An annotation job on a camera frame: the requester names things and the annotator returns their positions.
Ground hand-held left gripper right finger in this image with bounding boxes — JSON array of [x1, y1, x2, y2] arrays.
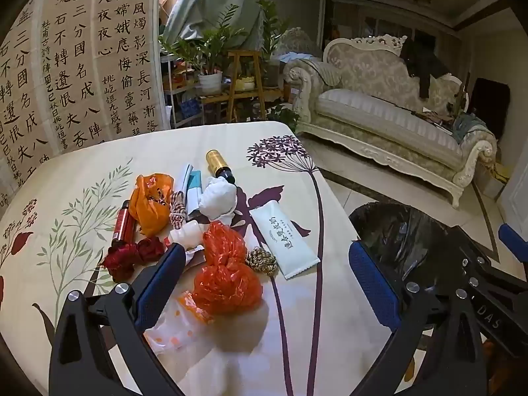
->
[[347, 239, 485, 396]]

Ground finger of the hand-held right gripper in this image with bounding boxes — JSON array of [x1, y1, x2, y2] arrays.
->
[[449, 225, 496, 293], [498, 223, 528, 275]]

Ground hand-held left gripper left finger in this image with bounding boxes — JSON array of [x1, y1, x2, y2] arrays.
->
[[49, 241, 188, 396]]

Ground dark red fabric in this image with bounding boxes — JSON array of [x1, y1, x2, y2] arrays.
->
[[100, 237, 166, 283]]

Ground clear plastic bag orange dots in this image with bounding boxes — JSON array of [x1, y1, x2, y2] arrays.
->
[[144, 291, 219, 355]]

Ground small white bottle red cap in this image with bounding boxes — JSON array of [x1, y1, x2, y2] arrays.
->
[[169, 220, 207, 252]]

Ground trash bin with black liner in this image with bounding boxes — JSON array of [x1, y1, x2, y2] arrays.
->
[[348, 202, 496, 298]]

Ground red plastic bag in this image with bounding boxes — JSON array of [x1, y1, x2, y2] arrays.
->
[[192, 220, 264, 314]]

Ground red bottle black cap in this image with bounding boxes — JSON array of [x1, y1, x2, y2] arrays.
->
[[108, 200, 137, 252]]

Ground red white cord bundle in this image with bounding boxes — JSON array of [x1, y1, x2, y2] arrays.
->
[[169, 191, 188, 228]]

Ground mint wet wipe packet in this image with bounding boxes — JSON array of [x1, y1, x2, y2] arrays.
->
[[248, 204, 321, 280]]

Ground white tissue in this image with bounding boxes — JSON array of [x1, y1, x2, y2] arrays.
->
[[198, 177, 244, 221]]

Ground gold metal scourer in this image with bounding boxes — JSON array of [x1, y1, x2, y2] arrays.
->
[[245, 247, 278, 275]]

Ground teal white paper packet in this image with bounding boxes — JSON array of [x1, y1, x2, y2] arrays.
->
[[175, 164, 204, 219]]

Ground gold bottle black cap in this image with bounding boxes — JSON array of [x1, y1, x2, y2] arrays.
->
[[205, 149, 237, 185]]

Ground person's right forearm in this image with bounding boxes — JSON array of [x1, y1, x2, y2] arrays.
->
[[482, 336, 528, 359]]

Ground storage box with yellow items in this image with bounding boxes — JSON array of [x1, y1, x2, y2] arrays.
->
[[491, 161, 512, 186]]

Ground teal blanket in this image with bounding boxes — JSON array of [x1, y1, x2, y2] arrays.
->
[[451, 113, 489, 143]]

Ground floral tablecloth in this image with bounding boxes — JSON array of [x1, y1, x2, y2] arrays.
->
[[0, 121, 413, 396]]

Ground cream ornate sofa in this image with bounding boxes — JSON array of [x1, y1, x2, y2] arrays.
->
[[289, 35, 498, 209]]

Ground small leafy floor plant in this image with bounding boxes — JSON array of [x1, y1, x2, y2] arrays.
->
[[264, 105, 300, 133]]

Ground white metal shelf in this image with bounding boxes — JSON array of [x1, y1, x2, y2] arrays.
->
[[159, 55, 207, 128]]

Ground black jacket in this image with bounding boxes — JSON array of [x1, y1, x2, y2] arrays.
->
[[399, 37, 452, 100]]

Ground green plant in white pot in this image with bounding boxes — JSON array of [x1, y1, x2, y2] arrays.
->
[[159, 4, 248, 95]]

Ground striped cushion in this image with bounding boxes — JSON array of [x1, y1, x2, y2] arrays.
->
[[317, 62, 343, 87]]

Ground wooden plant stand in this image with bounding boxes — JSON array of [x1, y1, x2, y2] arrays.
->
[[200, 49, 285, 124]]

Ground cream ornate armchair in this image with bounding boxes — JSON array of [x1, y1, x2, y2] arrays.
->
[[284, 27, 326, 62]]

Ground tall green plant dark pot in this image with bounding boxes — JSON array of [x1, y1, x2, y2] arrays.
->
[[256, 0, 291, 89]]

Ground grey green curtain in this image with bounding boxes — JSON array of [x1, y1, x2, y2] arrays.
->
[[163, 0, 265, 50]]

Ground calligraphy wall hanging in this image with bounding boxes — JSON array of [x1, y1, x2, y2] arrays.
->
[[0, 0, 172, 215]]

